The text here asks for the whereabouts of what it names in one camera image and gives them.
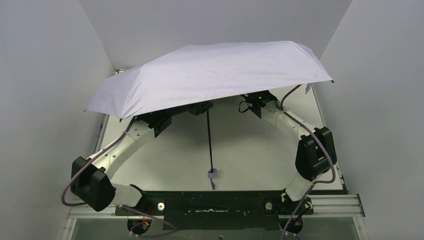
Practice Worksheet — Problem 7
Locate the black and lavender folding umbrella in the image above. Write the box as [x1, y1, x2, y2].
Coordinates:
[86, 41, 331, 191]

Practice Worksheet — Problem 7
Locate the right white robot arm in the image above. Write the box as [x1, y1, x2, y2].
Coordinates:
[242, 90, 337, 202]

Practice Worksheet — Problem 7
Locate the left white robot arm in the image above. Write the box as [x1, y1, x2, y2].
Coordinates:
[70, 101, 214, 212]

